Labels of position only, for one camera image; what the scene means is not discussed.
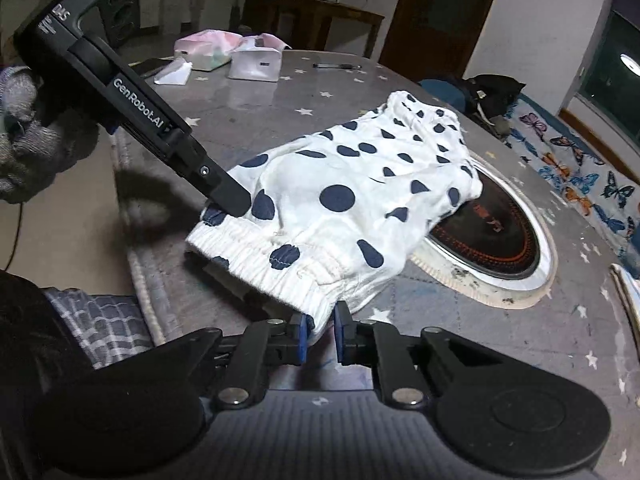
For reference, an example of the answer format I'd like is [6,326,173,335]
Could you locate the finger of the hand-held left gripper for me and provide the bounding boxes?
[172,132,252,219]

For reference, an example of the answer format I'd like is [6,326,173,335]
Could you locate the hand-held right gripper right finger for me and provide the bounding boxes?
[333,301,502,409]

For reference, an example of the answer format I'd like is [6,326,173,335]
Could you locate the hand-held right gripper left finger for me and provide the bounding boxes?
[170,313,308,410]

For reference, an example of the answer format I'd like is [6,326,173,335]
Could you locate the white polka dot shorts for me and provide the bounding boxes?
[185,90,484,347]

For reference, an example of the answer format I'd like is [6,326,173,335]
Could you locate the person's left hand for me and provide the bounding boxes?
[0,66,99,206]

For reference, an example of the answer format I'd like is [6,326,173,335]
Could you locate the black speaker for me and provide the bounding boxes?
[97,0,142,49]

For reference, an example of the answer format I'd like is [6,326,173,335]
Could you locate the dark phone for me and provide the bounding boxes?
[131,58,174,79]

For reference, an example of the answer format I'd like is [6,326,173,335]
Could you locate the grey star tablecloth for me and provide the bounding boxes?
[112,49,640,480]

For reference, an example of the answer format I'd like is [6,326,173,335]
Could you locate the white tissue pack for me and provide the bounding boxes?
[227,33,292,83]

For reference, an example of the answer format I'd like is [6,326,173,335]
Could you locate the round black induction cooktop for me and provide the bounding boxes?
[410,152,559,310]

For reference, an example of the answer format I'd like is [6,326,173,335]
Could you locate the person's plaid pants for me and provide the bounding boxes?
[42,287,154,372]

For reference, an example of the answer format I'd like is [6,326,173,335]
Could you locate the blue cushion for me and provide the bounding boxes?
[419,78,469,114]

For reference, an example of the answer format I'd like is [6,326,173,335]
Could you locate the black jacket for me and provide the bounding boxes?
[462,73,527,137]

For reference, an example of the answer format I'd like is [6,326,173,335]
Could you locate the brown wooden door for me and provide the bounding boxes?
[380,0,509,69]

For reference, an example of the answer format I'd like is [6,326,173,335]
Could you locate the butterfly print pillow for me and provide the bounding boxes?
[504,92,640,281]

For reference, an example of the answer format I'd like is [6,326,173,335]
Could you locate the green framed window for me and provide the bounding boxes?
[572,0,640,147]

